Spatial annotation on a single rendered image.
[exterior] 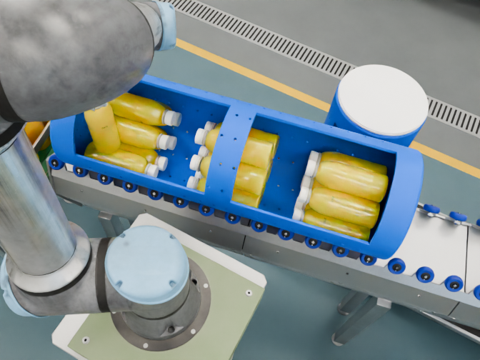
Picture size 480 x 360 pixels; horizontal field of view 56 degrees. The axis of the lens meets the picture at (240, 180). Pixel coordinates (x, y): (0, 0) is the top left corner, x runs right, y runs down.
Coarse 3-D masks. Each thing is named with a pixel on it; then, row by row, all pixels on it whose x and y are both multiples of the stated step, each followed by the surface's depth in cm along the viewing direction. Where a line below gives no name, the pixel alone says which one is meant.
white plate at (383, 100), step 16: (352, 80) 142; (368, 80) 142; (384, 80) 143; (400, 80) 143; (352, 96) 138; (368, 96) 139; (384, 96) 139; (400, 96) 140; (416, 96) 140; (352, 112) 135; (368, 112) 136; (384, 112) 136; (400, 112) 136; (416, 112) 137; (368, 128) 133; (384, 128) 133; (400, 128) 133; (416, 128) 134
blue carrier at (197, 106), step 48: (144, 96) 130; (192, 96) 111; (192, 144) 133; (240, 144) 104; (288, 144) 128; (336, 144) 123; (384, 144) 108; (192, 192) 110; (288, 192) 129; (336, 240) 108; (384, 240) 103
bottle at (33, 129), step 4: (28, 124) 127; (32, 124) 128; (36, 124) 129; (40, 124) 131; (24, 128) 128; (28, 128) 128; (32, 128) 129; (36, 128) 130; (40, 128) 131; (28, 132) 130; (32, 132) 130; (36, 132) 131; (40, 132) 132; (28, 136) 131; (32, 136) 131; (36, 136) 132; (32, 140) 133; (48, 140) 137; (44, 144) 137; (48, 144) 138; (44, 148) 138
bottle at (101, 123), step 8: (88, 112) 106; (96, 112) 105; (104, 112) 106; (112, 112) 109; (88, 120) 107; (96, 120) 106; (104, 120) 107; (112, 120) 110; (96, 128) 109; (104, 128) 109; (112, 128) 111; (96, 136) 112; (104, 136) 112; (112, 136) 114; (96, 144) 115; (104, 144) 115; (112, 144) 116; (120, 144) 119; (104, 152) 118; (112, 152) 118
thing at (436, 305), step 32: (64, 192) 137; (96, 192) 133; (192, 224) 131; (416, 224) 130; (448, 224) 130; (256, 256) 136; (288, 256) 128; (352, 256) 124; (416, 256) 125; (448, 256) 125; (352, 288) 145; (384, 288) 126
